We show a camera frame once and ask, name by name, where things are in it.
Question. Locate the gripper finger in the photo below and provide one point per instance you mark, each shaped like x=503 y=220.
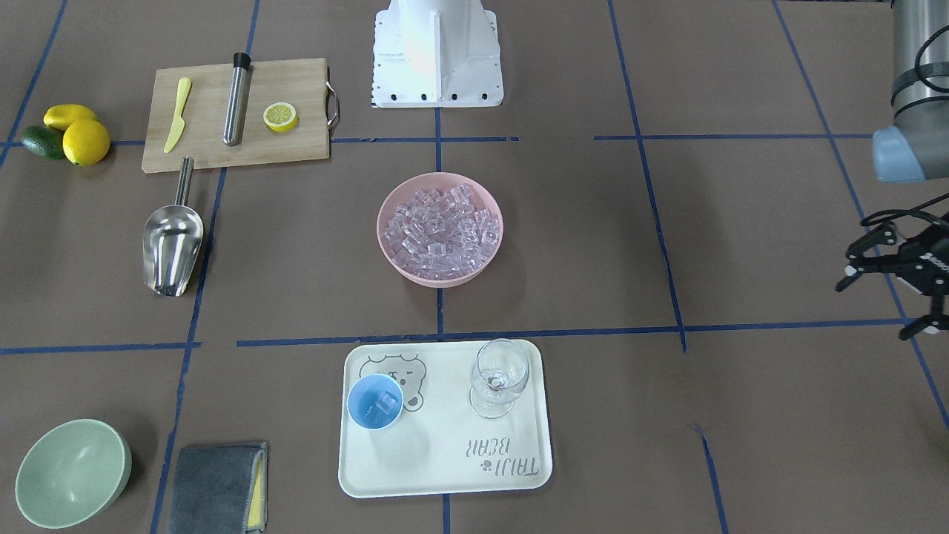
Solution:
x=932 y=323
x=851 y=275

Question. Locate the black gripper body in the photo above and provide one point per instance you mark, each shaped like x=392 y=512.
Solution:
x=927 y=262

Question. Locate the metal ice scoop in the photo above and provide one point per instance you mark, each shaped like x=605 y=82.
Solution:
x=172 y=239

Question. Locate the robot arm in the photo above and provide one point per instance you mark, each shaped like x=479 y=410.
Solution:
x=914 y=148

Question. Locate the pink bowl of ice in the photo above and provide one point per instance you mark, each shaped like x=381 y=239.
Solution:
x=440 y=230

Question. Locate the ice cube in cup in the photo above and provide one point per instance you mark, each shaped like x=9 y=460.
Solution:
x=387 y=405

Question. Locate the light blue plastic cup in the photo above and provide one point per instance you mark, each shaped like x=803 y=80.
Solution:
x=361 y=398

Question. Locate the clear wine glass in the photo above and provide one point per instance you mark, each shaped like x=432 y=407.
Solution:
x=498 y=377

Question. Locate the cream bear tray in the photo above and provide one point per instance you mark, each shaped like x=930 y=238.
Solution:
x=438 y=443

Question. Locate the lemon half slice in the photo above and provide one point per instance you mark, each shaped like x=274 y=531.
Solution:
x=280 y=117

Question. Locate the steel cylinder rod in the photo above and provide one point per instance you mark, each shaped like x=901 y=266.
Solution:
x=237 y=100

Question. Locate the wooden cutting board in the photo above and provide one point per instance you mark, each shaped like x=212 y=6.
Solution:
x=302 y=82

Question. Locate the dark grey folded cloth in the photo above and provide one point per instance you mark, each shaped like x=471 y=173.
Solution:
x=220 y=489

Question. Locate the yellow plastic knife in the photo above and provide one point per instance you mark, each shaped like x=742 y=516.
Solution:
x=177 y=127

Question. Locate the whole yellow lemon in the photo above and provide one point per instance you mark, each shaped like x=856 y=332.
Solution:
x=86 y=142

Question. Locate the green ceramic bowl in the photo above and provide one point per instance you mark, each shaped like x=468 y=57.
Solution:
x=72 y=473

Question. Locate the green lime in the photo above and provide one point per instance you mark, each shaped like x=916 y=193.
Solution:
x=44 y=142

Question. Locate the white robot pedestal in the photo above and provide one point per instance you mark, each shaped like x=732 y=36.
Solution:
x=436 y=54

